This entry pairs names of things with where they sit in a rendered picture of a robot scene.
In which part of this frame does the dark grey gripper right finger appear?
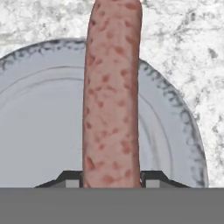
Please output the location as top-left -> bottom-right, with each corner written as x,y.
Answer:
140,170 -> 191,189

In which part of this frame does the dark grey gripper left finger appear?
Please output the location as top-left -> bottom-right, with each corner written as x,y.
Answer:
34,170 -> 84,189

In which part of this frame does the pink speckled sausage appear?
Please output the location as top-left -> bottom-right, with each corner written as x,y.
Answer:
81,0 -> 144,189

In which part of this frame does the white plate with grey rim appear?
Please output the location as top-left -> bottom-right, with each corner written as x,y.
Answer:
0,38 -> 210,189

